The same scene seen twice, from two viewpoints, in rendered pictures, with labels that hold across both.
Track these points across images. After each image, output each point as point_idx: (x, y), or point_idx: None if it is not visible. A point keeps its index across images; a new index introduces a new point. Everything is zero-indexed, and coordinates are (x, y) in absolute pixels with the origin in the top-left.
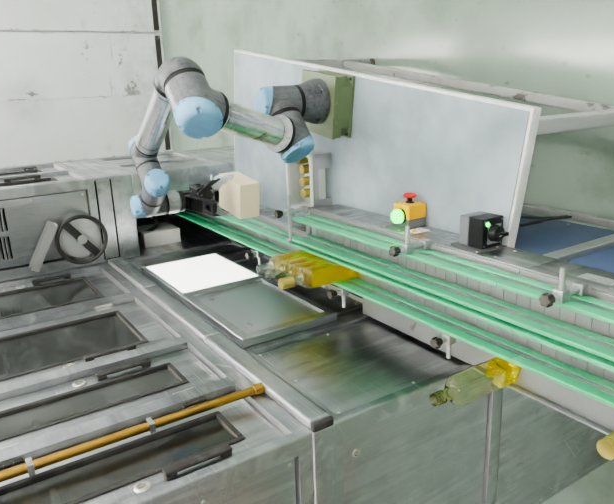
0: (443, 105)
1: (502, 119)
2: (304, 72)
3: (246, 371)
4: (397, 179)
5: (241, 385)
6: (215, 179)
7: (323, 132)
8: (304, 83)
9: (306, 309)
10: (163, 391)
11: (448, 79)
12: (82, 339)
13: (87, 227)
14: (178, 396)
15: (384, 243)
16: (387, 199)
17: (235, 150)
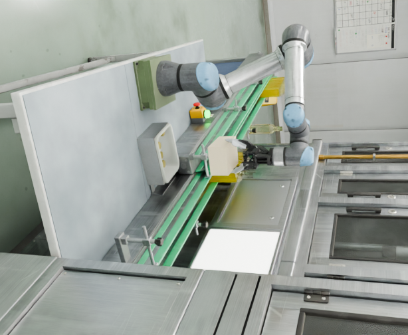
0: (186, 51)
1: (199, 48)
2: (151, 62)
3: (316, 163)
4: (182, 106)
5: (323, 164)
6: (237, 144)
7: (170, 99)
8: (175, 62)
9: (240, 185)
10: (354, 178)
11: (39, 76)
12: (373, 236)
13: None
14: (352, 168)
15: (229, 118)
16: (181, 121)
17: (58, 233)
